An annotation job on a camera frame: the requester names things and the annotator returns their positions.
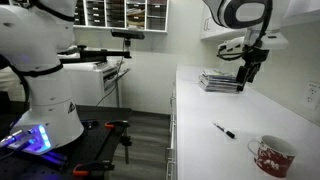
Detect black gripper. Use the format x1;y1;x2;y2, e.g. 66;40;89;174
236;48;270;93

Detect black and white marker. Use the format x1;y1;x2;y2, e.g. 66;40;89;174
212;121;236;140

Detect red and white patterned cup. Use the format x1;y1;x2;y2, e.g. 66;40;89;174
247;134;298;179

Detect white base cabinet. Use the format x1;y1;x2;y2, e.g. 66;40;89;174
164;79;178;180

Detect paper stack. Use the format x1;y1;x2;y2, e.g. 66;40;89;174
126;6;147;30

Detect black clamp with orange grip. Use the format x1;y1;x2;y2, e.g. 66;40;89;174
71;160;116;178
104;119;133;165

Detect white shelf organiser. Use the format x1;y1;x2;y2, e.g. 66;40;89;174
73;0;170;34

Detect white office printer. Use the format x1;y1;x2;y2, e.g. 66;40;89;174
62;61;120;108

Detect black cart with orange clamps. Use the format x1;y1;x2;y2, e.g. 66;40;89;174
0;104;133;180

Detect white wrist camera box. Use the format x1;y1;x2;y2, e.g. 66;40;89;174
217;37;248;58

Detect white wall cabinet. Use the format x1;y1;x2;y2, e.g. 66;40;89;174
199;0;320;42

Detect white wall outlet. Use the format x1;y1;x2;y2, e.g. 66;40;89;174
303;81;320;111

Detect silver cabinet handle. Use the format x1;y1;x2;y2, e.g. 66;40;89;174
168;113;176;134
169;91;176;108
165;148;176;180

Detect black stereo camera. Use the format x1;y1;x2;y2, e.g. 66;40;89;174
110;28;146;41

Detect black camera cable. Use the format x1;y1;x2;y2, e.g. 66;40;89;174
95;41;132;107

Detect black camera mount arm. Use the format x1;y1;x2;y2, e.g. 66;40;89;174
57;38;133;64

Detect silver base cable plug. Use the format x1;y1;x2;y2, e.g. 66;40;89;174
0;129;25;148

